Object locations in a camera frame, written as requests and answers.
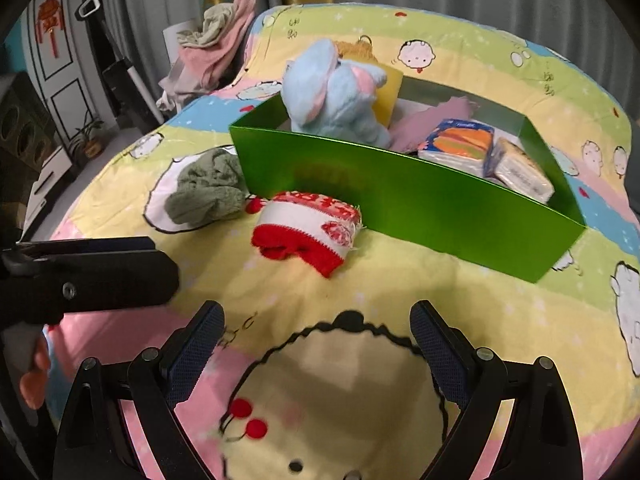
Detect blue plush elephant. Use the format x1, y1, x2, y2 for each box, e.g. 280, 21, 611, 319
281, 39, 392, 150

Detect blue orange tissue pack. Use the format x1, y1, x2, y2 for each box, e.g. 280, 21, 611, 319
417, 119, 496, 178

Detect red knot wall decoration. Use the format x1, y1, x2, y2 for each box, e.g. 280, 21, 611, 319
37, 0, 64, 59

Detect grey green cloth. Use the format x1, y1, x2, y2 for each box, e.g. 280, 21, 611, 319
165, 149, 248, 226

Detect yellow plush toy keychain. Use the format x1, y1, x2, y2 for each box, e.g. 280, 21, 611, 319
334, 35, 381, 63

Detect white cabinet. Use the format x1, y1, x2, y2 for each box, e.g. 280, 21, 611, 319
25, 147, 74, 227

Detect potted plant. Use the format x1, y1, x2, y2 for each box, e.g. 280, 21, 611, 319
70, 119, 107, 159

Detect purple cloth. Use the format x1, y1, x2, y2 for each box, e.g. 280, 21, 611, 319
390, 96, 478, 153

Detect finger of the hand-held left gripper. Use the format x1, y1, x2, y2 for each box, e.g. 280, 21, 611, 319
20, 248, 181, 332
15, 236, 158, 258

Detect person's left hand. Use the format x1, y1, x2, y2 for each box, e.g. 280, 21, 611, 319
20, 337, 52, 411

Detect white grey clothes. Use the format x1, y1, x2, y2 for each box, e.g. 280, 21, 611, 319
157, 55, 211, 111

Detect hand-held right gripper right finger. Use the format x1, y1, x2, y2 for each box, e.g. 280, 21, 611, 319
409, 300, 583, 480

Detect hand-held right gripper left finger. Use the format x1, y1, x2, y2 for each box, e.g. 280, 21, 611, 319
52, 301, 226, 480

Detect green cardboard box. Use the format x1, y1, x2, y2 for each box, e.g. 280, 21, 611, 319
229, 72, 586, 283

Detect red white knitted sock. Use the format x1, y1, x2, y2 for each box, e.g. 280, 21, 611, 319
245, 190, 363, 279

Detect white panel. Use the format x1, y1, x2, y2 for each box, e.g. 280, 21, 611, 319
164, 20, 199, 47

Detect pink garment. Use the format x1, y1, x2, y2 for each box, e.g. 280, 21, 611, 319
177, 0, 257, 96

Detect yellow green sponge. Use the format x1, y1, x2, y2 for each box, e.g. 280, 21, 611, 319
372, 62, 405, 128

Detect pale green garment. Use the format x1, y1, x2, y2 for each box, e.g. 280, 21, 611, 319
177, 4, 236, 50

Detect striped cartoon printed blanket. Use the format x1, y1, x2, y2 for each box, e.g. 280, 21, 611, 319
45, 2, 640, 480

